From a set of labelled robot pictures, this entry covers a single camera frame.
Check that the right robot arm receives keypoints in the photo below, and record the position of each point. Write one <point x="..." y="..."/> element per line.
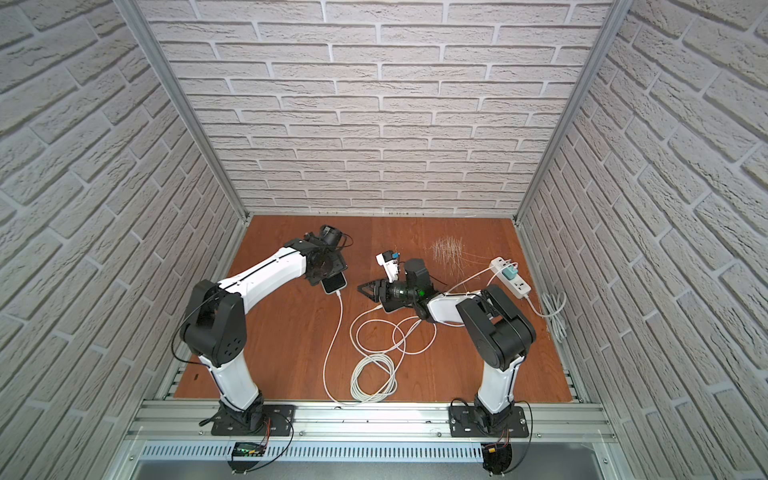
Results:
<point x="500" y="332"/>

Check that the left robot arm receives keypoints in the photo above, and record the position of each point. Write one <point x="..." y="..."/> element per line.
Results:
<point x="214" y="324"/>

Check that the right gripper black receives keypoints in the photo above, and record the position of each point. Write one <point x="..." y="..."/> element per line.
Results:
<point x="384" y="292"/>

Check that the right controller board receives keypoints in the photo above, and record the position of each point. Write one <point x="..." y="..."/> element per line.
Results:
<point x="497" y="457"/>

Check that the left controller board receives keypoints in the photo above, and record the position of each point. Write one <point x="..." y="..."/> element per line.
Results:
<point x="248" y="450"/>

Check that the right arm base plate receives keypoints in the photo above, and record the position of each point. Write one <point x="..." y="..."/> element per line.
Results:
<point x="467" y="421"/>

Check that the controller board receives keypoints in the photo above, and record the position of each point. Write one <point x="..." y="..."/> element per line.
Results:
<point x="497" y="457"/>
<point x="248" y="450"/>

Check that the aluminium front rail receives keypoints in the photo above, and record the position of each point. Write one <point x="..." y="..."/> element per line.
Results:
<point x="399" y="422"/>

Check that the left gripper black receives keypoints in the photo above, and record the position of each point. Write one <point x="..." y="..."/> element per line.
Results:
<point x="327" y="267"/>

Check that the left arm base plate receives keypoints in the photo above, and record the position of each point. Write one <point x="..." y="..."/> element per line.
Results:
<point x="259" y="420"/>

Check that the teal charger plug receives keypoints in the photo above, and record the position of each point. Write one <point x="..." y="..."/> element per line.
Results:
<point x="509" y="272"/>

